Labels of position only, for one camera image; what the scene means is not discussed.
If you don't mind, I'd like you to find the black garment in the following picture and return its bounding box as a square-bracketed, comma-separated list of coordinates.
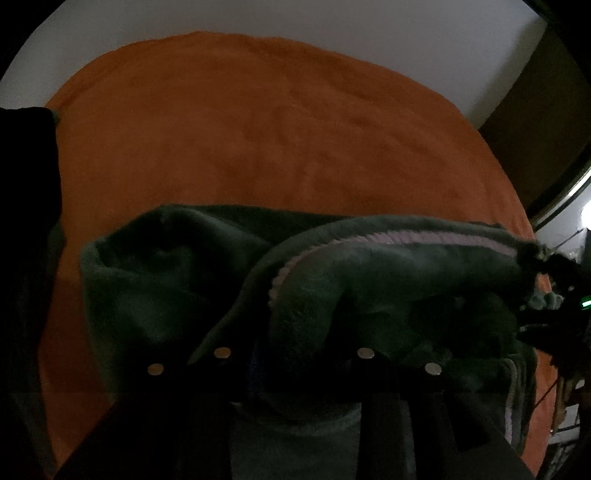
[0, 106, 65, 480]

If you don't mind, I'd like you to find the metal framed glass door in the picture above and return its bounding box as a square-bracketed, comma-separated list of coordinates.
[529, 161, 591, 232]

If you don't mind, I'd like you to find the orange blanket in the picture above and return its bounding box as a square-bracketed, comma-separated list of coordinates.
[39, 30, 561, 476]

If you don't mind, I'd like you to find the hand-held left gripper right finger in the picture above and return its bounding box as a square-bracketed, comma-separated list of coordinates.
[323, 342, 532, 480]

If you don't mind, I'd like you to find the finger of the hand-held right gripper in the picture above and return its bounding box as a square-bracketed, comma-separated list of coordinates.
[517, 318, 571, 347]
[526, 251, 578, 287]

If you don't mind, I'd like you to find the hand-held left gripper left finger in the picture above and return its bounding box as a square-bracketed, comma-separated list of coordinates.
[53, 342, 264, 480]

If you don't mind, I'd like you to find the green fleece jacket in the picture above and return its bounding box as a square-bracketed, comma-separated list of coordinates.
[81, 203, 561, 480]

